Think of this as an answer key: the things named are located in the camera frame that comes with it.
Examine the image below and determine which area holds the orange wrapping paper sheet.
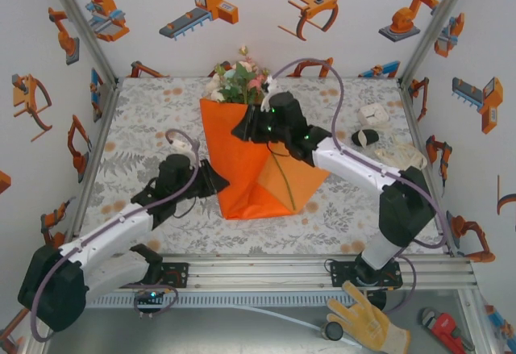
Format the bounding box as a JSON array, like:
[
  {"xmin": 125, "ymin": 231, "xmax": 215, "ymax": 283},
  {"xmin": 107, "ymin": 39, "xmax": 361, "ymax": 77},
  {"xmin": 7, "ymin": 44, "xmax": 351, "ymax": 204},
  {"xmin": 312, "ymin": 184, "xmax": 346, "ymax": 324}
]
[{"xmin": 199, "ymin": 98, "xmax": 331, "ymax": 221}]

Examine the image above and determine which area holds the artificial flower bouquet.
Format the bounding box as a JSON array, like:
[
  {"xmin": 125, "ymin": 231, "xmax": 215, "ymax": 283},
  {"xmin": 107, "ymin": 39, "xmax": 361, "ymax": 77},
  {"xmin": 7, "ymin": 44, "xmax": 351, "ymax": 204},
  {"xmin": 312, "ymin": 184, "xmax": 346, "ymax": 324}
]
[{"xmin": 205, "ymin": 45, "xmax": 298, "ymax": 212}]

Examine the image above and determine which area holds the cream printed ribbon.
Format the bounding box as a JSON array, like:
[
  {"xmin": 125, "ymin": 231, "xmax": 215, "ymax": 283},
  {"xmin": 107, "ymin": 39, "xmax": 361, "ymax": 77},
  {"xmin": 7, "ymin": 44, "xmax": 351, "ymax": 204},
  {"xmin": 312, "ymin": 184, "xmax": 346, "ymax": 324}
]
[{"xmin": 360, "ymin": 119, "xmax": 428, "ymax": 170}]

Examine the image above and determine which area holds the black oval mouse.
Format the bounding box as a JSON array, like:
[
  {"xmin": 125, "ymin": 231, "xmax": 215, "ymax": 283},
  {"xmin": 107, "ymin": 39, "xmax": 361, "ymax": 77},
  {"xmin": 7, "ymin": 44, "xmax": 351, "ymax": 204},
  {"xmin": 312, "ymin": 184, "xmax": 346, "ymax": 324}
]
[{"xmin": 352, "ymin": 127, "xmax": 380, "ymax": 146}]

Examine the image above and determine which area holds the floral patterned tablecloth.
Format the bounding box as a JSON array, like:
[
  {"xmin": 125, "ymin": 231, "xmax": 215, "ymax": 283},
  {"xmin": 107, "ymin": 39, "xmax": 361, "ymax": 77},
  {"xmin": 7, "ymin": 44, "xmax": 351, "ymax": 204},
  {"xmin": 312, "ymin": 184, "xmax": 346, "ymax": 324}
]
[{"xmin": 74, "ymin": 76, "xmax": 451, "ymax": 256}]

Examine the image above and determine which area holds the white square clock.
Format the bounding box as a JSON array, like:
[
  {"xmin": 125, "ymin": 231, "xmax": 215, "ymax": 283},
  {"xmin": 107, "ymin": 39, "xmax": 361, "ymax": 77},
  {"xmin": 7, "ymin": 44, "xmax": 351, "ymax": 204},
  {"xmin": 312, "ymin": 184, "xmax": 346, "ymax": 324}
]
[{"xmin": 359, "ymin": 102, "xmax": 389, "ymax": 124}]

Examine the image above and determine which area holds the small circuit board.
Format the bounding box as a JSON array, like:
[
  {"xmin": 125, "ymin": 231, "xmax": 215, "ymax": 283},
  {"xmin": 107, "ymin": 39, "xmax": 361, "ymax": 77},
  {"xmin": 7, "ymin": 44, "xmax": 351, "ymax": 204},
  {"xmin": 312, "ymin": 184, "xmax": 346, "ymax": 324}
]
[{"xmin": 134, "ymin": 289, "xmax": 166, "ymax": 319}]

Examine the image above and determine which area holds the yellow work glove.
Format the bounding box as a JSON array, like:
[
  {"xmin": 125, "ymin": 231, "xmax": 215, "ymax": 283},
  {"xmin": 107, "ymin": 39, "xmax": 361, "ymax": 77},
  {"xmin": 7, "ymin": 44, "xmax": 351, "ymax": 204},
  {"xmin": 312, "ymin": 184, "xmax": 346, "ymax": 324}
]
[{"xmin": 326, "ymin": 281, "xmax": 412, "ymax": 353}]

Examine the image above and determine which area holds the white plastic tube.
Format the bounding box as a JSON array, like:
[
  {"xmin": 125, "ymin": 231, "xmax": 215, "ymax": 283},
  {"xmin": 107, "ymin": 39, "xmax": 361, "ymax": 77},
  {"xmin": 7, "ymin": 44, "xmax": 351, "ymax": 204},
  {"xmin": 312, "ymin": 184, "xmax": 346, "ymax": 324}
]
[{"xmin": 219, "ymin": 305, "xmax": 366, "ymax": 349}]

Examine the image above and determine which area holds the red pipe wrench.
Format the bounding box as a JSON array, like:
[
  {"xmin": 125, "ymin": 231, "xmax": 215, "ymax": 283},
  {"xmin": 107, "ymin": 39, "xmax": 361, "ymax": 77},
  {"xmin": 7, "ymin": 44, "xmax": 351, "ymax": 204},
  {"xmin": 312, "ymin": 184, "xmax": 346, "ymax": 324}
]
[{"xmin": 421, "ymin": 307, "xmax": 476, "ymax": 353}]

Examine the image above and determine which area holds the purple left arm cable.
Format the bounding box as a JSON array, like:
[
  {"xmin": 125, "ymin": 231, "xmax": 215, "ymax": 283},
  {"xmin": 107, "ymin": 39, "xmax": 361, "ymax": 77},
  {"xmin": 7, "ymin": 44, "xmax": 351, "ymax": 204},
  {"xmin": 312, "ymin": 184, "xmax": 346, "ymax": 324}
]
[{"xmin": 31, "ymin": 127, "xmax": 201, "ymax": 343}]

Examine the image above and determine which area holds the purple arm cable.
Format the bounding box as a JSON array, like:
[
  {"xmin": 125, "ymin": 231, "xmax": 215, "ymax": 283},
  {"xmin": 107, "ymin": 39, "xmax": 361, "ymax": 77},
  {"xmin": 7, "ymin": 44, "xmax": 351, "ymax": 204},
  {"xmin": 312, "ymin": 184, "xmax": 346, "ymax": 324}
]
[
  {"xmin": 31, "ymin": 127, "xmax": 201, "ymax": 343},
  {"xmin": 273, "ymin": 58, "xmax": 448, "ymax": 315}
]

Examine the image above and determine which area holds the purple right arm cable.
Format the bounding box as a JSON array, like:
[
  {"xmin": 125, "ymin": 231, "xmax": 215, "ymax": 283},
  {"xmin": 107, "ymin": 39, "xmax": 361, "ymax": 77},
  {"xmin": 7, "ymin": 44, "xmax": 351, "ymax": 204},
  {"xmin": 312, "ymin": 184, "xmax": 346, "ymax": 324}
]
[{"xmin": 273, "ymin": 58, "xmax": 448, "ymax": 315}]

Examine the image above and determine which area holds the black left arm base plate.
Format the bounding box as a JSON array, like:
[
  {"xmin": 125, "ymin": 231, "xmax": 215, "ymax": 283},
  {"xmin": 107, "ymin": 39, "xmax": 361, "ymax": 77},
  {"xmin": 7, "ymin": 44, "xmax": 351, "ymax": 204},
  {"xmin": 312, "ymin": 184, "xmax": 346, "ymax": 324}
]
[{"xmin": 159, "ymin": 262, "xmax": 190, "ymax": 289}]

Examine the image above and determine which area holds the aluminium table edge rail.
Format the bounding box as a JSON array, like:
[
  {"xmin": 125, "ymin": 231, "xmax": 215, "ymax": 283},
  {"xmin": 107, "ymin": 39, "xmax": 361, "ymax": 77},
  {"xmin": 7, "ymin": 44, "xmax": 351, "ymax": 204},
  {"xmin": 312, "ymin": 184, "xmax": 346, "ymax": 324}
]
[{"xmin": 38, "ymin": 253, "xmax": 479, "ymax": 293}]

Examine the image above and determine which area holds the aluminium side rail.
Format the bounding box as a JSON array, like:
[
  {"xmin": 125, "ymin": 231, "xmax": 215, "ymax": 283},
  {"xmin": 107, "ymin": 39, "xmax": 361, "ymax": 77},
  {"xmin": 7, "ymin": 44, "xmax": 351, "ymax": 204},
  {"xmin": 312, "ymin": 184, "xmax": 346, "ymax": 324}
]
[
  {"xmin": 397, "ymin": 79, "xmax": 459, "ymax": 258},
  {"xmin": 60, "ymin": 79, "xmax": 122, "ymax": 259}
]

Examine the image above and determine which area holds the grey slotted cable duct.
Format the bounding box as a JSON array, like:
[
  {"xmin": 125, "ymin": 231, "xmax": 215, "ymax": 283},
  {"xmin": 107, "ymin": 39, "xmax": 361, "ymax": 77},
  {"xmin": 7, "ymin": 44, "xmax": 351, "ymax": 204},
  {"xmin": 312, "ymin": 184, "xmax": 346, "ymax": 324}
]
[{"xmin": 54, "ymin": 293, "xmax": 460, "ymax": 309}]

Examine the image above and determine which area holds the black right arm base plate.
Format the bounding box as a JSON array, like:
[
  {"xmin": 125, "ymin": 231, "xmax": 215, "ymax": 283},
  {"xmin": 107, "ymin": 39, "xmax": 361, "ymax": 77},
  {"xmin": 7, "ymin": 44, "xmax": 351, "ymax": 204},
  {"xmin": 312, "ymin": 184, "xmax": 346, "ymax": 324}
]
[{"xmin": 330, "ymin": 260, "xmax": 404, "ymax": 291}]

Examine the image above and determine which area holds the aluminium frame post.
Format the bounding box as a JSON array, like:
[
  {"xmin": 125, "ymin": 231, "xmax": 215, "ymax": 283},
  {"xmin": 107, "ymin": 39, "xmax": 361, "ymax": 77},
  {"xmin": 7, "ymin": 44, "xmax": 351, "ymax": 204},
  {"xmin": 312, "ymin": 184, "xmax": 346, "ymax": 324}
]
[
  {"xmin": 398, "ymin": 0, "xmax": 479, "ymax": 85},
  {"xmin": 40, "ymin": 0, "xmax": 120, "ymax": 85}
]

